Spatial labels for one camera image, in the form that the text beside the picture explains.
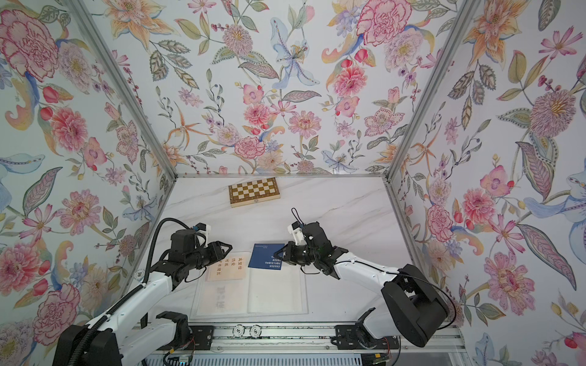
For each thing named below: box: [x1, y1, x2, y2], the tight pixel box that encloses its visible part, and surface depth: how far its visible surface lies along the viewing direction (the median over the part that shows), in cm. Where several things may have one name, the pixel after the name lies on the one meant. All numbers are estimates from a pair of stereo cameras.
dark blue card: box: [247, 243, 286, 270], surface depth 83 cm
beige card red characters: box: [196, 280, 248, 316], surface depth 84 cm
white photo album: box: [189, 263, 310, 321], surface depth 83 cm
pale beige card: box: [207, 251, 251, 282], surface depth 91 cm
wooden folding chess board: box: [228, 177, 281, 209], surface depth 113 cm
